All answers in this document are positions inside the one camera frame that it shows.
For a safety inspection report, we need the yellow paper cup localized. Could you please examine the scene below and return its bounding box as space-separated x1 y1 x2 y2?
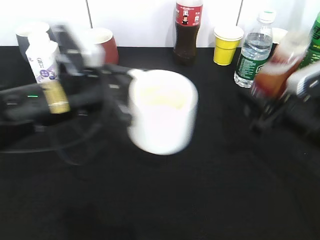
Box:
213 25 244 66

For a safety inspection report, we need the white ceramic mug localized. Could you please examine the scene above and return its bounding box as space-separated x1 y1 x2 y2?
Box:
127 69 199 156

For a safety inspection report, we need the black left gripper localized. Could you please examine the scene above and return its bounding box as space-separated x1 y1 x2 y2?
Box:
53 24 133 137

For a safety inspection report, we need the clear water bottle green label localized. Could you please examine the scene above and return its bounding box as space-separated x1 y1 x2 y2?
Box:
234 9 276 88

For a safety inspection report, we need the cola bottle red label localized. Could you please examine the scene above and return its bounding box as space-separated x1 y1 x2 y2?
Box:
173 0 203 66

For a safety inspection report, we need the grey ceramic mug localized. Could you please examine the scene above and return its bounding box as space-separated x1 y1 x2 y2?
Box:
15 21 56 62

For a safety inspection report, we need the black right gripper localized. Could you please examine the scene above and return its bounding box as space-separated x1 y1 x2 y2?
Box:
238 66 320 140

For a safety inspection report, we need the brown coffee drink bottle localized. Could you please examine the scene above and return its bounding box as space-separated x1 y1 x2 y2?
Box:
250 31 311 99

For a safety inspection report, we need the green sprite bottle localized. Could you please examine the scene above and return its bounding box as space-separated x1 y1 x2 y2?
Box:
298 13 320 69

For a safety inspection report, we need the dark red ceramic mug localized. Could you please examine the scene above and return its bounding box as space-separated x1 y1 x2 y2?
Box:
86 27 119 65

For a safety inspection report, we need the white purple yogurt bottle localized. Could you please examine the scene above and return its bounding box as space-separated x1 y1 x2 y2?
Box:
25 31 60 84

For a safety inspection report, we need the black ceramic mug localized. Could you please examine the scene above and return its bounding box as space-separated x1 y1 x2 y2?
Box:
272 27 288 44

